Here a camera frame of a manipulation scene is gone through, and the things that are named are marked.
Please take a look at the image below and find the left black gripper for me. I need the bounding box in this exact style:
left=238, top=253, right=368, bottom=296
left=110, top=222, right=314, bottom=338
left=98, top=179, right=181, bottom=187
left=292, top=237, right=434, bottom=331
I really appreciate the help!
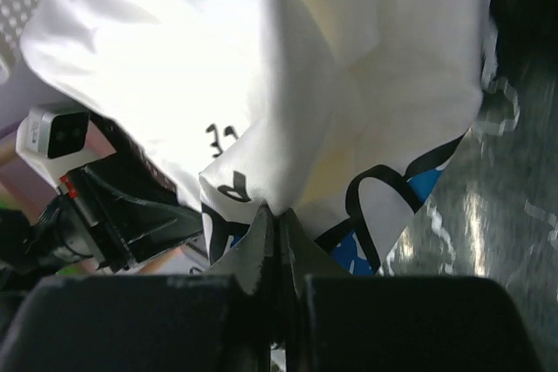
left=38, top=118, right=205, bottom=275

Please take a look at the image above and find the black marble pattern mat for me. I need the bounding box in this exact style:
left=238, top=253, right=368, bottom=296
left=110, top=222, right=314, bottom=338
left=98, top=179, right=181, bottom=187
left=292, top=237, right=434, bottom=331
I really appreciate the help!
left=379, top=0, right=557, bottom=371

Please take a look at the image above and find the white t shirt blue print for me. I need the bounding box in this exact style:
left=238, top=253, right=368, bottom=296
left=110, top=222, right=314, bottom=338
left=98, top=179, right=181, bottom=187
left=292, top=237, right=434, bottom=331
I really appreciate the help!
left=20, top=0, right=481, bottom=274

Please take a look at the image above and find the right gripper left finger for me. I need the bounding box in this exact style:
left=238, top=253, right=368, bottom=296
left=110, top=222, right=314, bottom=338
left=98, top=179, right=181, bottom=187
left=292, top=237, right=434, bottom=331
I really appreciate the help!
left=1, top=206, right=273, bottom=371

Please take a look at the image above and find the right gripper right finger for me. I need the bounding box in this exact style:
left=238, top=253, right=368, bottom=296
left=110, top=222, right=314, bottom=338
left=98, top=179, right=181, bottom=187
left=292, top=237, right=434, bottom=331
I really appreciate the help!
left=278, top=212, right=541, bottom=371

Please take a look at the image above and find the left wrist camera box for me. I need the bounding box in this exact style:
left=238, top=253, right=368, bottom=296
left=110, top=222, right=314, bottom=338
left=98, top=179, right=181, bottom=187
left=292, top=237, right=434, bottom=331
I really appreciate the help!
left=15, top=101, right=115, bottom=189

